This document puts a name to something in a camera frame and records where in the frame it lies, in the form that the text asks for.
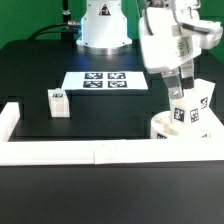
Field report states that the white U-shaped boundary fence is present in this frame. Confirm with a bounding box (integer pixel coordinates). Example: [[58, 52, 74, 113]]
[[0, 102, 224, 166]]

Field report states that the white round stool seat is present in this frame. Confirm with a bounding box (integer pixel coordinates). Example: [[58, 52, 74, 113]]
[[150, 111, 211, 140]]

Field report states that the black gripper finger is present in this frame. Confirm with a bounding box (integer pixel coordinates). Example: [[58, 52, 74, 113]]
[[162, 70, 183, 99], [180, 60, 194, 89]]

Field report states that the white sheet with tags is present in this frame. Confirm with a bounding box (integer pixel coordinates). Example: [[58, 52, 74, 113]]
[[62, 71, 148, 90]]

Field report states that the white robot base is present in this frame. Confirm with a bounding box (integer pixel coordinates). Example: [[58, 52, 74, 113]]
[[76, 0, 132, 55]]

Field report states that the black cable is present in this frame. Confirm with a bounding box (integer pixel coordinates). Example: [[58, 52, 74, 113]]
[[27, 20, 82, 41]]

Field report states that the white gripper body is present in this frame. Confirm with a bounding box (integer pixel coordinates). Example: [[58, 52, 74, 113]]
[[138, 0, 223, 74]]

